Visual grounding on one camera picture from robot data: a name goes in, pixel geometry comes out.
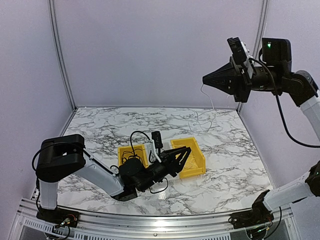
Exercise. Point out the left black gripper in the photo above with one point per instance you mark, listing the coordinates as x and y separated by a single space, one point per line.
168 158

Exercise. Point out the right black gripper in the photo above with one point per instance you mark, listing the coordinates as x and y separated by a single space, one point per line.
241 85

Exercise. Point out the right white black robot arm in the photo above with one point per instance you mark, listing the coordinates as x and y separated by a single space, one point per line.
272 72

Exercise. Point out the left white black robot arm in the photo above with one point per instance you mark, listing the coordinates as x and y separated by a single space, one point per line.
61 157

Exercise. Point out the right yellow plastic bin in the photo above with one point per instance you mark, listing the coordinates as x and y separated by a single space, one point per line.
196 162

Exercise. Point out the yellow plastic bin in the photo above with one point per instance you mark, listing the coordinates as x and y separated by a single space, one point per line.
126 152
196 162

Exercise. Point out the white translucent plastic bin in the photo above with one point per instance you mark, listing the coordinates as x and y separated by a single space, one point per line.
150 152

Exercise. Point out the left yellow plastic bin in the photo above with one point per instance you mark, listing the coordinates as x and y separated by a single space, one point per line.
126 152

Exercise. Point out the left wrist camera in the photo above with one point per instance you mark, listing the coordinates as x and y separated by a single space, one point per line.
157 139

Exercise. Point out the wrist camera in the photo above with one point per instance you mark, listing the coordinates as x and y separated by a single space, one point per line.
239 53
157 139

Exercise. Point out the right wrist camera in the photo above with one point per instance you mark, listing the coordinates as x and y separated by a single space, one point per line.
239 53

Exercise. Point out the right aluminium corner post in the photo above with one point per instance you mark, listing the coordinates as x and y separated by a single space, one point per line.
261 28

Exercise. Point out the aluminium corner post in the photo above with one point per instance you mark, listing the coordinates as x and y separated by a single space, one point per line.
261 28
59 54

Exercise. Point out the aluminium front rail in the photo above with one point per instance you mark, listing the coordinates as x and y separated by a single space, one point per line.
108 226

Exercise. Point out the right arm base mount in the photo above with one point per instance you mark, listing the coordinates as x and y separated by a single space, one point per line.
250 215

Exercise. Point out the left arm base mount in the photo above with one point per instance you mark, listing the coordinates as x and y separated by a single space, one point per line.
59 216

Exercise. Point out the left aluminium corner post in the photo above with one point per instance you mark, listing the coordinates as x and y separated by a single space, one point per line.
59 54

